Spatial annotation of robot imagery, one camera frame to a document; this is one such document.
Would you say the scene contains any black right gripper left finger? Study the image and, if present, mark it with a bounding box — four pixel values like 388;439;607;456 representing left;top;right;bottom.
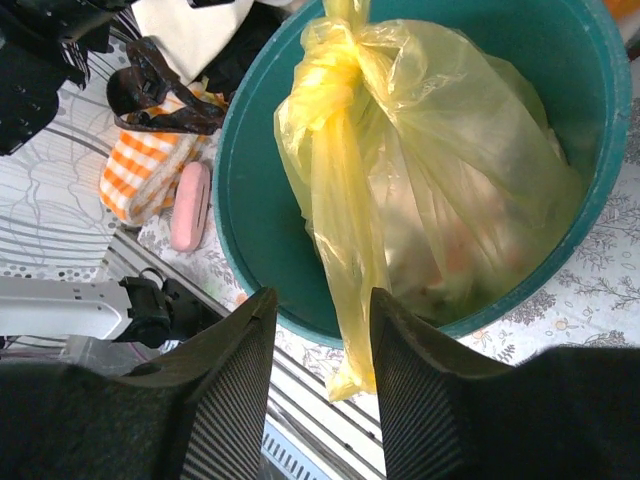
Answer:
1;288;277;479

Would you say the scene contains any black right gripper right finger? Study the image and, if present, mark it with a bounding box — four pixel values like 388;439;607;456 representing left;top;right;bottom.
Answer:
370;288;639;479

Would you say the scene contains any black cloth garment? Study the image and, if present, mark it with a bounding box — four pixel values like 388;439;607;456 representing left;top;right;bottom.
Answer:
202;3;285;99

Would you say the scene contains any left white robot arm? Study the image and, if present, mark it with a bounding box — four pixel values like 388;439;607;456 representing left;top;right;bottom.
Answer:
1;1;229;348

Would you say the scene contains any orange checkered cloth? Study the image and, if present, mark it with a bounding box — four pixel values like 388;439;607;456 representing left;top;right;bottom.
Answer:
98;89;226;227

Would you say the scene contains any yellow plastic trash bag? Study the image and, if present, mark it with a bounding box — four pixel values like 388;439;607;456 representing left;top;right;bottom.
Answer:
274;1;585;401

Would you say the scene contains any cream canvas tote bag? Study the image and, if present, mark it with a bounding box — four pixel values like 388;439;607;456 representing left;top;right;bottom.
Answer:
132;0;253;85

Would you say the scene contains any teal plastic trash bin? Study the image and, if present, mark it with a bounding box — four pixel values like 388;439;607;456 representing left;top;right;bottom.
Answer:
213;1;639;347

